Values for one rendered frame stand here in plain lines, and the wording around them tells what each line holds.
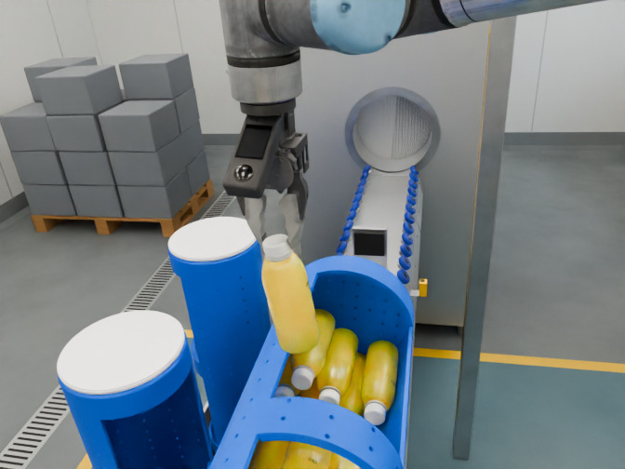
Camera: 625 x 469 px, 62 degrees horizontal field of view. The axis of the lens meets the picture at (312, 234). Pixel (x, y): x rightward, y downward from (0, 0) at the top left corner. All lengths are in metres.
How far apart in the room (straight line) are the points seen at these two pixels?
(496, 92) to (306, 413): 1.04
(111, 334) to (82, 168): 2.93
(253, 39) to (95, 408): 0.85
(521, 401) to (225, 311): 1.46
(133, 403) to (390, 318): 0.57
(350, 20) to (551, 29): 4.86
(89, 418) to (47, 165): 3.23
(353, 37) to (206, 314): 1.24
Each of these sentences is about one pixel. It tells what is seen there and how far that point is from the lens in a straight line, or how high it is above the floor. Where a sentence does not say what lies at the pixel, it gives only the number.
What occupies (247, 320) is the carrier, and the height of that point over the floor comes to 0.79.
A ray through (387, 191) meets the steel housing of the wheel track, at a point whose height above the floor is 0.93.
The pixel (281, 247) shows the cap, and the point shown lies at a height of 1.43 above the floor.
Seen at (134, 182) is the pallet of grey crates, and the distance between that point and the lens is 4.00.
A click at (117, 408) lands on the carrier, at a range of 1.21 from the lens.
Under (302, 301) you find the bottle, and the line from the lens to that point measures 0.77.
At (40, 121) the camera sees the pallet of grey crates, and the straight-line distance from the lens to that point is 4.22.
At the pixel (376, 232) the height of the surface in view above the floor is 1.08.
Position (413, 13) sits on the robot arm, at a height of 1.73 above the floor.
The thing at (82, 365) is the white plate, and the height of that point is 1.04.
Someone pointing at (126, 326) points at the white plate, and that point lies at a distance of 1.35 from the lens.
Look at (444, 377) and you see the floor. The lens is 2.62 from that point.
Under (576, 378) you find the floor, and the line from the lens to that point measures 2.76.
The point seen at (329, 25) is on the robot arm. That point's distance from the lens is 0.53.
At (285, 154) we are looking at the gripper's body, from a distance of 0.68.
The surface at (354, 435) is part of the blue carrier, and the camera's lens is 0.76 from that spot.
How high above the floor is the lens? 1.79
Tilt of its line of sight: 28 degrees down
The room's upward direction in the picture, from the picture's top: 4 degrees counter-clockwise
